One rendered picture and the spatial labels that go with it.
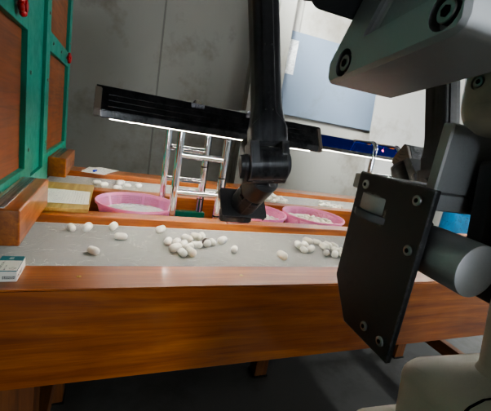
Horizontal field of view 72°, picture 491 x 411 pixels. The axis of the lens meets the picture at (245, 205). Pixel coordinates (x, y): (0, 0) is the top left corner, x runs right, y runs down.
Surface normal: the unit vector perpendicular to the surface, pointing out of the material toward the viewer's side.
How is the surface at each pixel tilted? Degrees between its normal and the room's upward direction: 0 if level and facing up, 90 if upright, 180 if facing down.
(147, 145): 90
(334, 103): 90
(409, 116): 83
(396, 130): 83
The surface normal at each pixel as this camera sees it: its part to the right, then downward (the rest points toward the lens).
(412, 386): -0.94, -0.09
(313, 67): 0.29, 0.26
